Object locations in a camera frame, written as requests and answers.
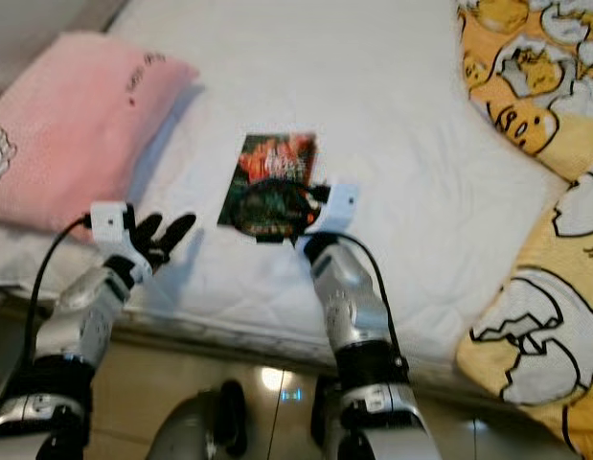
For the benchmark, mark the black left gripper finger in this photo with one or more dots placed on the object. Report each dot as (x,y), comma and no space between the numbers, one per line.
(144,228)
(175,235)

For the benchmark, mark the dark red cover book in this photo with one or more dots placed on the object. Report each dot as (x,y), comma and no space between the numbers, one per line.
(272,158)

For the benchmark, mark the pink pillow with sheep print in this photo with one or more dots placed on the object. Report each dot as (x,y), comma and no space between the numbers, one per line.
(76,125)

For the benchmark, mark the yellow orange cartoon blanket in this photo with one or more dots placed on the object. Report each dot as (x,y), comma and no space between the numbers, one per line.
(545,316)

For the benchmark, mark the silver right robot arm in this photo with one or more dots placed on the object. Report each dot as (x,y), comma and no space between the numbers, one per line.
(353,307)

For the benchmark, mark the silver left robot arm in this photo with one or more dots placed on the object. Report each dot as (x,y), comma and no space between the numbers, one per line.
(85,316)

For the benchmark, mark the white quilted mattress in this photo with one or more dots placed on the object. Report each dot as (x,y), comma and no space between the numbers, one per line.
(382,125)

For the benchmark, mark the grey left robot leg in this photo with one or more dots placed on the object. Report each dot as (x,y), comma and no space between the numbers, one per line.
(191,431)

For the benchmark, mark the grey robot leg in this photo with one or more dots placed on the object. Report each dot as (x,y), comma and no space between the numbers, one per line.
(191,431)
(325,422)

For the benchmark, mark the grey right robot leg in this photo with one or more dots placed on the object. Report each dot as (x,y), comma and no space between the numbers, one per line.
(325,422)

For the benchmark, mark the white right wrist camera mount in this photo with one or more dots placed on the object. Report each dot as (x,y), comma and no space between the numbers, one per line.
(342,206)

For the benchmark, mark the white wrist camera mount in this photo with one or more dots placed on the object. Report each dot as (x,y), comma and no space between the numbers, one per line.
(342,206)
(109,223)

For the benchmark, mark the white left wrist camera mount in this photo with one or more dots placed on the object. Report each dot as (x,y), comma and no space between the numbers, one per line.
(109,223)

